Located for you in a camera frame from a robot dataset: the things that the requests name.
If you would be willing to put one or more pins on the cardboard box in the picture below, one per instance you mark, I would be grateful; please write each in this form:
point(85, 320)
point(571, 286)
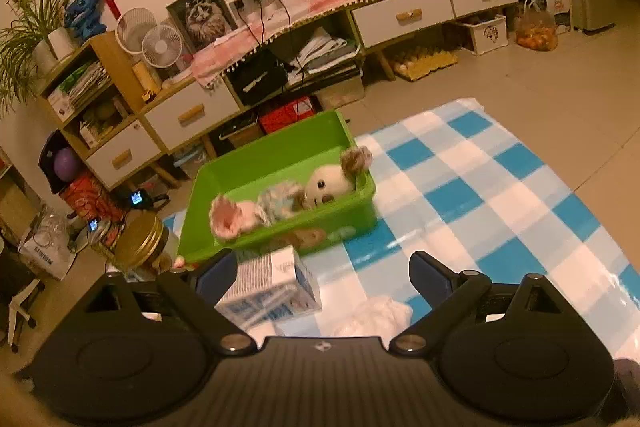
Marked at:
point(560, 2)

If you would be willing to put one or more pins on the wooden shelf cabinet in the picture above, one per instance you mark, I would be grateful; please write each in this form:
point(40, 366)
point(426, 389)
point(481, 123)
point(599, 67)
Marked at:
point(125, 147)

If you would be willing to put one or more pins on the small lit screen device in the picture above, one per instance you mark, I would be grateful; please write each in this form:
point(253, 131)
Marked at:
point(136, 198)
point(93, 225)

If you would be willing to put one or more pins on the red orange bag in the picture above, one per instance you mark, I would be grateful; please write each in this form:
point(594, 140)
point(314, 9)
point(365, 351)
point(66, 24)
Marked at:
point(87, 199)

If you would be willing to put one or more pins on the pink plush toy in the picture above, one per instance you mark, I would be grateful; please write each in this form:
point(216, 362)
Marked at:
point(227, 217)

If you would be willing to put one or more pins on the white crate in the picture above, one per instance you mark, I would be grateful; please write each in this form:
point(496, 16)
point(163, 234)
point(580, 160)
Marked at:
point(484, 36)

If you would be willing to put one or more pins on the pink tasselled cloth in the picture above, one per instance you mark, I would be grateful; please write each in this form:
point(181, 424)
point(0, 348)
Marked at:
point(325, 4)

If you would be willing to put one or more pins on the red box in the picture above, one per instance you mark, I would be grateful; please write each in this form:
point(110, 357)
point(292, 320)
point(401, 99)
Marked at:
point(287, 114)

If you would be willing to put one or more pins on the purple ball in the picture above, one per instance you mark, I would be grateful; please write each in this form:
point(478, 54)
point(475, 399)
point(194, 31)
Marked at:
point(67, 163)

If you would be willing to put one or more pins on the white chair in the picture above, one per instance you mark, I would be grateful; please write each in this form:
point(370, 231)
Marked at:
point(17, 302)

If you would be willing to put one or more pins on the clear jar gold lid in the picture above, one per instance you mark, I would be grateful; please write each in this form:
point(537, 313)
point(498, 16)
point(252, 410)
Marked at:
point(140, 242)

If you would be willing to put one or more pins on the silver foil packet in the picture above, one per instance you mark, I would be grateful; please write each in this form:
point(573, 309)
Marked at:
point(272, 289)

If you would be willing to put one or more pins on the egg tray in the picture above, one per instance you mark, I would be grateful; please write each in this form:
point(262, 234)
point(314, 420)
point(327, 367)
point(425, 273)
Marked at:
point(422, 63)

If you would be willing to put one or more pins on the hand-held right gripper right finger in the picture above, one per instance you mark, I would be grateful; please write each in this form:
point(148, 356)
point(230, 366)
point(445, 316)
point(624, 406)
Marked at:
point(429, 273)

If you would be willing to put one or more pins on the black bag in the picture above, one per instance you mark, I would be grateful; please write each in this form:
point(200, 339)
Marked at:
point(257, 79)

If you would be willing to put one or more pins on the bag of oranges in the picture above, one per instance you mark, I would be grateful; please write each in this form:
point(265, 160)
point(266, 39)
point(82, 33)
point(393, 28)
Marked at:
point(536, 32)

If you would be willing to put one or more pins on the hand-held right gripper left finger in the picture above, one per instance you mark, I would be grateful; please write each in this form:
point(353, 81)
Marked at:
point(218, 271)

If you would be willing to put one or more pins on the wooden cabinet white drawers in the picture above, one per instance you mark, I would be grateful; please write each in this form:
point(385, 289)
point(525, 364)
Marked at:
point(405, 14)

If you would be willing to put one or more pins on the black holder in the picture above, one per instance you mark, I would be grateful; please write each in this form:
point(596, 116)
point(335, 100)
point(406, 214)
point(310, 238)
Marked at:
point(47, 157)

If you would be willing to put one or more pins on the blue white checked mat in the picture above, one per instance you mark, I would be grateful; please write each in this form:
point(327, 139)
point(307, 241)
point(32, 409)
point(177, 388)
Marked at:
point(475, 187)

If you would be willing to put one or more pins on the small white desk fan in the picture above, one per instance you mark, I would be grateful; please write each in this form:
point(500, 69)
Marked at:
point(161, 47)

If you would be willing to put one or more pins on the blue cartoon plush figure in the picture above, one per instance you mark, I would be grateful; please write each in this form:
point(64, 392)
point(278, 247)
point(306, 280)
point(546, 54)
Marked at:
point(86, 17)

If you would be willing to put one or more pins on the stack of papers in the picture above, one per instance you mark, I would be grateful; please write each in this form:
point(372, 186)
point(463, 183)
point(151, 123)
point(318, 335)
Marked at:
point(325, 52)

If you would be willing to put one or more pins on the white plush toy brown ears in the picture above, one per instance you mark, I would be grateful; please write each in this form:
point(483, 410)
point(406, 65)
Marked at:
point(325, 187)

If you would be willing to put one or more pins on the potted green plant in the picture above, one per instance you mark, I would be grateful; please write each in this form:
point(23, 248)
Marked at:
point(30, 37)

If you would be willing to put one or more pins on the green plastic bin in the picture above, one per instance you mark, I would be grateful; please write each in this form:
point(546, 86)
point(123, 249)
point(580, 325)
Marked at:
point(280, 157)

